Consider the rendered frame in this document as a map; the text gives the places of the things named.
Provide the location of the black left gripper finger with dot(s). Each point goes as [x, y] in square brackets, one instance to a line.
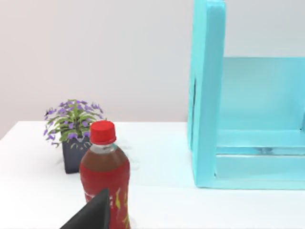
[95, 213]

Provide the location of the red-capped brown drink bottle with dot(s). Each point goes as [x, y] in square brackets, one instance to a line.
[106, 164]

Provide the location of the purple flower plant pot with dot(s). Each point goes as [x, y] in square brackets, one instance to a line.
[72, 133]

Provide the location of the light blue rack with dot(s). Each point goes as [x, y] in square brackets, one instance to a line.
[238, 107]

